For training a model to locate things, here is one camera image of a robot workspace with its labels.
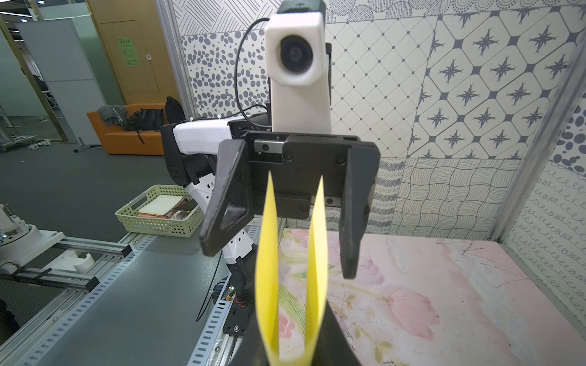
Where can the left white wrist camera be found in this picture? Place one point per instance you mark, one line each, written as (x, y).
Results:
(297, 64)

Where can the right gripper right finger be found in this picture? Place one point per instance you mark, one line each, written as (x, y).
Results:
(332, 347)

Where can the yellow square paper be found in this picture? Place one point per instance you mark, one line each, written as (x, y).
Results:
(291, 295)

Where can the aluminium mounting rail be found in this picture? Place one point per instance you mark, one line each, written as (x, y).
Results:
(151, 307)

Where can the green plastic basket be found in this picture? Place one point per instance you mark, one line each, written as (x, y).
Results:
(165, 210)

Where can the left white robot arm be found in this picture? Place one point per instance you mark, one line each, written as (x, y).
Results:
(191, 153)

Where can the black backpack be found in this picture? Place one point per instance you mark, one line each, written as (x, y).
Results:
(144, 120)

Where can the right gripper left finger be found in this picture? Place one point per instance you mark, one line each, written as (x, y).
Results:
(251, 351)

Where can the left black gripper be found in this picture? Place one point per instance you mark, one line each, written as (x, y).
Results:
(296, 162)

